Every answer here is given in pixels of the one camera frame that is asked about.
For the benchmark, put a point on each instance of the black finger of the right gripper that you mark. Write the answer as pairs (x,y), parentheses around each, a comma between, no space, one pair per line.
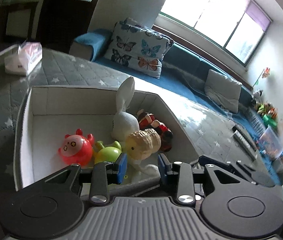
(240,170)

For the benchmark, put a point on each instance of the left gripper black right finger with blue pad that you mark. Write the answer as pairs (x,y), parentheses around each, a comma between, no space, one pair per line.
(177,180)

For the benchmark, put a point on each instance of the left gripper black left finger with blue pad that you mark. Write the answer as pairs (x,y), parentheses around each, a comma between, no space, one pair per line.
(106,173)

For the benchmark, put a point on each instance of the green alien toy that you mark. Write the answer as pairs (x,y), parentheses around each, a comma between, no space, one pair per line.
(108,153)

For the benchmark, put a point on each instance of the red round pig toy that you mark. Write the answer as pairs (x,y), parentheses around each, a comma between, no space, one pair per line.
(77,149)

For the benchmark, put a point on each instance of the black-haired red doll figure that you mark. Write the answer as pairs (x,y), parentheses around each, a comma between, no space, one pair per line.
(166,137)

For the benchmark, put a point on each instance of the cream woolly sheep toy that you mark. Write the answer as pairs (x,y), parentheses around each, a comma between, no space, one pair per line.
(139,146)

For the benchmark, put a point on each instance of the red cowboy hat figure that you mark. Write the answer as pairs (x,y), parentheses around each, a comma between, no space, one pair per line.
(146,120)

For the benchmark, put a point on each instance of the grey remote control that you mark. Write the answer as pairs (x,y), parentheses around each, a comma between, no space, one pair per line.
(245,142)

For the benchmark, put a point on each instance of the clear plastic toy bin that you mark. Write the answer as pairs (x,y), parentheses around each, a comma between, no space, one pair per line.
(270,143)

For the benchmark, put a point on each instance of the white rabbit figurine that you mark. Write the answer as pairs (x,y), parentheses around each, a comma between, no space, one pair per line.
(124,123)

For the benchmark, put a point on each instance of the pile of stuffed toys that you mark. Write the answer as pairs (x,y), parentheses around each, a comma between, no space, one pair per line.
(266,110)

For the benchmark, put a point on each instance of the white cardboard storage box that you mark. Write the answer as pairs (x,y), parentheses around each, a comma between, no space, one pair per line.
(48,113)

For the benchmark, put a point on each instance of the white cushion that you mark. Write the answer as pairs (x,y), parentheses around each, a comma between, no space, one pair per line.
(223,90)

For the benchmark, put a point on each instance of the blue sofa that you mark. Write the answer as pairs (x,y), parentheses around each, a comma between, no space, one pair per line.
(183,72)

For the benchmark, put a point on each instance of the grey quilted star tablecloth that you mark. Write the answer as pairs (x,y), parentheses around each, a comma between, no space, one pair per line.
(209,130)

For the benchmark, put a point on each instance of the butterfly print pillow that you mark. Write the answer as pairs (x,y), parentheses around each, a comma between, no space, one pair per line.
(138,48)

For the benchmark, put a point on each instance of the pink tissue pack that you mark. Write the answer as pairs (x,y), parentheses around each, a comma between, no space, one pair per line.
(24,61)

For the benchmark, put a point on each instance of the window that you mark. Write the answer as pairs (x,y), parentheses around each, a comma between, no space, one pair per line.
(235,26)

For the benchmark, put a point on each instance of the dark wooden door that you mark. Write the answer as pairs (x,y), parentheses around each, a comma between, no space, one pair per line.
(60,21)

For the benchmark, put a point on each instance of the wall flower decoration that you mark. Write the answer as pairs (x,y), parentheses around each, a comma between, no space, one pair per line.
(264,74)

